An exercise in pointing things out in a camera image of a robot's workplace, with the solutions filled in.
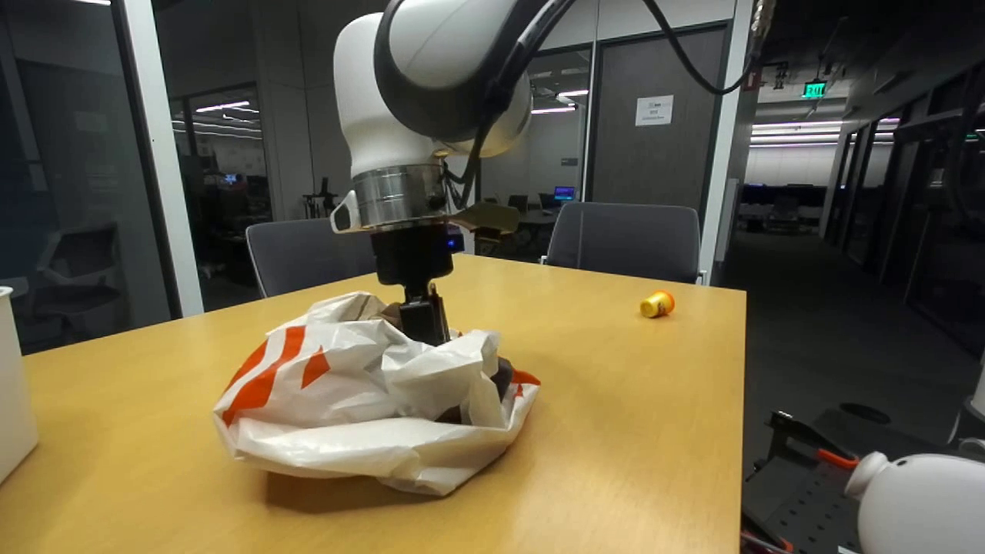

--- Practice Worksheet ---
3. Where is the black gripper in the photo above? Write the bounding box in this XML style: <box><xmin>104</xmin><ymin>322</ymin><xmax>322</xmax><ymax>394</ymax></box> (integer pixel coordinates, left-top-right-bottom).
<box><xmin>370</xmin><ymin>225</ymin><xmax>459</xmax><ymax>348</ymax></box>

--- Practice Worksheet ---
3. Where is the yellow container orange lid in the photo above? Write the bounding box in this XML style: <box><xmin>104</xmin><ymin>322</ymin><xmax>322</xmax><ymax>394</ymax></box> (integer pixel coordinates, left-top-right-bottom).
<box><xmin>636</xmin><ymin>290</ymin><xmax>681</xmax><ymax>324</ymax></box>

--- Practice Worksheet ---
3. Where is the white orange plastic bag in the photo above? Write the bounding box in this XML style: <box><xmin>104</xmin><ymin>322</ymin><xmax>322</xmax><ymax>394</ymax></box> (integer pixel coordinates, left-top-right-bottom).
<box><xmin>209</xmin><ymin>290</ymin><xmax>545</xmax><ymax>498</ymax></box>

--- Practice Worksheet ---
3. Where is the grey office chair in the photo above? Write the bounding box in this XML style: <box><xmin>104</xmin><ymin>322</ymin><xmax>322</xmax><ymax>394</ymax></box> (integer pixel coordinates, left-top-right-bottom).
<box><xmin>541</xmin><ymin>198</ymin><xmax>705</xmax><ymax>285</ymax></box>
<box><xmin>242</xmin><ymin>213</ymin><xmax>389</xmax><ymax>301</ymax></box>

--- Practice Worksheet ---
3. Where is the white paper door sign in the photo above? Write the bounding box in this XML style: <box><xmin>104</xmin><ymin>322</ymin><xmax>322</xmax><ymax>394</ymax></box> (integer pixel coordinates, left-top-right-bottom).
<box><xmin>632</xmin><ymin>93</ymin><xmax>678</xmax><ymax>131</ymax></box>

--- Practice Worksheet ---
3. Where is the white plastic box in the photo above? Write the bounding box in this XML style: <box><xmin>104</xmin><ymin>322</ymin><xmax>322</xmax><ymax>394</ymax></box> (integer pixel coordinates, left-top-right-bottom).
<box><xmin>0</xmin><ymin>285</ymin><xmax>44</xmax><ymax>487</ymax></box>

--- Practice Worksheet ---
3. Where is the white rounded device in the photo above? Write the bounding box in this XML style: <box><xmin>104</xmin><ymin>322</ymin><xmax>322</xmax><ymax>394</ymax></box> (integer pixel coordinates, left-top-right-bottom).
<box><xmin>841</xmin><ymin>446</ymin><xmax>985</xmax><ymax>554</ymax></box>

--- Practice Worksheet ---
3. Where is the wooden camera mount plate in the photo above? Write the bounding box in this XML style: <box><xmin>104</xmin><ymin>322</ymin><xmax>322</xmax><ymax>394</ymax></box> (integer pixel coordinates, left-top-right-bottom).
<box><xmin>449</xmin><ymin>201</ymin><xmax>523</xmax><ymax>241</ymax></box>

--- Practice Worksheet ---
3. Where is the white window frame post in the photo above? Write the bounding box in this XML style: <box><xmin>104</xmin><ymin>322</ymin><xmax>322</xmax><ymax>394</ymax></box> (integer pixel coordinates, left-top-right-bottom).
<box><xmin>108</xmin><ymin>0</ymin><xmax>209</xmax><ymax>322</ymax></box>

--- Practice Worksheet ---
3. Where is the white door frame post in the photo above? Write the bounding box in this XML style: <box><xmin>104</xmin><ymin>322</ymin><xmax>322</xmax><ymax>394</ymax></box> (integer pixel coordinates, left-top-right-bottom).
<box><xmin>695</xmin><ymin>0</ymin><xmax>765</xmax><ymax>287</ymax></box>

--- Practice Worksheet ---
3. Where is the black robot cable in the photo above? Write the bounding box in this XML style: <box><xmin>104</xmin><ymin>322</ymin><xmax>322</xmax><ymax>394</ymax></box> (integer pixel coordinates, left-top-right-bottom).
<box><xmin>639</xmin><ymin>0</ymin><xmax>746</xmax><ymax>98</ymax></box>

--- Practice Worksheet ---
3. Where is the orange handled black tool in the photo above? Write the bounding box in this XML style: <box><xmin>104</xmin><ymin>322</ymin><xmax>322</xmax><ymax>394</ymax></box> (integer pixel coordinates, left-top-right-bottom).
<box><xmin>765</xmin><ymin>411</ymin><xmax>860</xmax><ymax>476</ymax></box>

